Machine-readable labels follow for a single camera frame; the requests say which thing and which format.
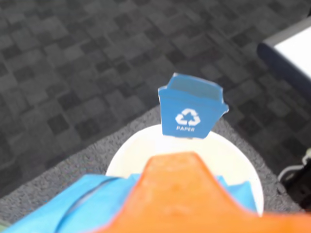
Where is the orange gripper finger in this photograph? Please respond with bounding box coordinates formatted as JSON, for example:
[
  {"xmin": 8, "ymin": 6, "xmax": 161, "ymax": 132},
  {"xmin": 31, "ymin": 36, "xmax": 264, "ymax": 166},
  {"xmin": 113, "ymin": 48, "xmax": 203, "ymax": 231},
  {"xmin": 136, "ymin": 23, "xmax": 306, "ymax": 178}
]
[{"xmin": 92, "ymin": 150, "xmax": 311, "ymax": 233}]

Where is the blue paper package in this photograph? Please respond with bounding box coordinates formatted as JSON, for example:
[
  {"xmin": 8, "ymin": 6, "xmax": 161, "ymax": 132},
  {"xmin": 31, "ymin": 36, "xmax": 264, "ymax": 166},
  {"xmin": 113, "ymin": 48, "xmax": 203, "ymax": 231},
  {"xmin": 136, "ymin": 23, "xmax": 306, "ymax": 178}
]
[{"xmin": 3, "ymin": 172, "xmax": 258, "ymax": 233}]

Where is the paper cup with blue tag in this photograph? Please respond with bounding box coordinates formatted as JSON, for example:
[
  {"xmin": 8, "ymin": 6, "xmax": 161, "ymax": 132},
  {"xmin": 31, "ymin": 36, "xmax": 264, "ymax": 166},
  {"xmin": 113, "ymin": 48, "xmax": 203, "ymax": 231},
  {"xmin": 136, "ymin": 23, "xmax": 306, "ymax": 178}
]
[{"xmin": 104, "ymin": 125, "xmax": 265, "ymax": 218}]

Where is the blue recycling bin tag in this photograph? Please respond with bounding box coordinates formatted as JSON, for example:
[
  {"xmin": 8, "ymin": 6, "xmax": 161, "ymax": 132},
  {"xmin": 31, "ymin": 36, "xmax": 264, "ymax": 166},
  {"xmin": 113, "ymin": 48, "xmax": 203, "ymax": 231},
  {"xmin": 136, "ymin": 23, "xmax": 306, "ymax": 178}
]
[{"xmin": 157, "ymin": 72, "xmax": 229, "ymax": 141}]

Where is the white board on stand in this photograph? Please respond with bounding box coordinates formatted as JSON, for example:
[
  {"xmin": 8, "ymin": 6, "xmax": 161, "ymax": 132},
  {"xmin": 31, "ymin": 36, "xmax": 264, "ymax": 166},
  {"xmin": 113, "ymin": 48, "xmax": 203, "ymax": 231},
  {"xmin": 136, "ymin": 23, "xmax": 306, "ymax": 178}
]
[{"xmin": 257, "ymin": 15, "xmax": 311, "ymax": 84}]

